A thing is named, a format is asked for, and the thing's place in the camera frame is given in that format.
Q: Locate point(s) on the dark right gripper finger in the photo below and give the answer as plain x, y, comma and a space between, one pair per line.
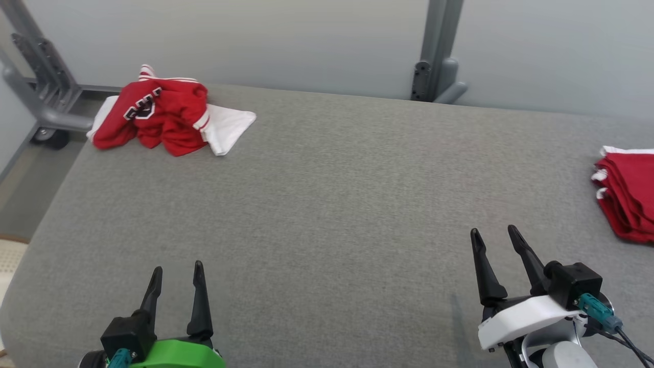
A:
488, 286
531, 266

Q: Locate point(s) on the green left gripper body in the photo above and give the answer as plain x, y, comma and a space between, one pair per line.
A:
179, 355

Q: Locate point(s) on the red shorts white trim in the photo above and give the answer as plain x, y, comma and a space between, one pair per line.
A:
631, 199

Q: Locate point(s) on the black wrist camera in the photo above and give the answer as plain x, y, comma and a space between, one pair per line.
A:
575, 283
125, 335

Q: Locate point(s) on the beige perforated laundry basket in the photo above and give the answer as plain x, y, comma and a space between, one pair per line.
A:
11, 266

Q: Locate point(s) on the black caster wheel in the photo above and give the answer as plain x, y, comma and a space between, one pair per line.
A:
51, 139

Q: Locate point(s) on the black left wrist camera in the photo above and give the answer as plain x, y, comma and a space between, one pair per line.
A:
125, 335

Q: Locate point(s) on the dark grey screwed bracket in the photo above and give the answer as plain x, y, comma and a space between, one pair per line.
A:
421, 82

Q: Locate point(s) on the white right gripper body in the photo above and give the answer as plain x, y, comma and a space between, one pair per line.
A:
521, 319

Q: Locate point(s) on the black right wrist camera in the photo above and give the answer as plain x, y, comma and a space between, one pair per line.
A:
575, 283

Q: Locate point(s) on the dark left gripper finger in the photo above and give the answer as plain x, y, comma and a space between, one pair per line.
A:
200, 312
152, 296

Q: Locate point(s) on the red jersey white sleeves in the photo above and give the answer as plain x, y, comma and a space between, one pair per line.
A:
168, 112

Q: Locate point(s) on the grey metal trolley frame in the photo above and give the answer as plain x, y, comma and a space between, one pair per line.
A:
36, 87

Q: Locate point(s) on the grey fabric padded surface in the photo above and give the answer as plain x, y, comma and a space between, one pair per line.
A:
327, 204

